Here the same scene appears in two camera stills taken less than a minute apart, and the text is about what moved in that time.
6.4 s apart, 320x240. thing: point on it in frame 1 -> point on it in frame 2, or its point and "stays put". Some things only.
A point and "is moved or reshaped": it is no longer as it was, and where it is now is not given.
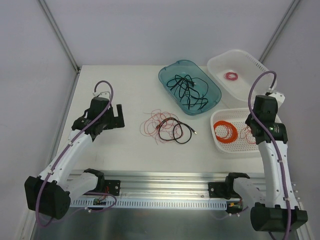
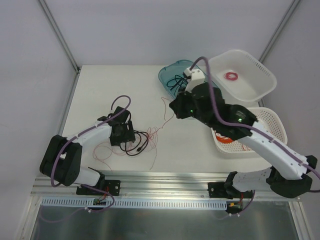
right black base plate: [222, 190] stays put
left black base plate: [108, 186] stays put
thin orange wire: [245, 133] is moved or reshaped
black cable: [172, 129] -> [138, 149]
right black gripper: [251, 125] -> [180, 105]
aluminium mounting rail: [144, 185] stays put
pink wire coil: [231, 76] stays put
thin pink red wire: [163, 127] -> [131, 153]
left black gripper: [113, 121] -> [124, 136]
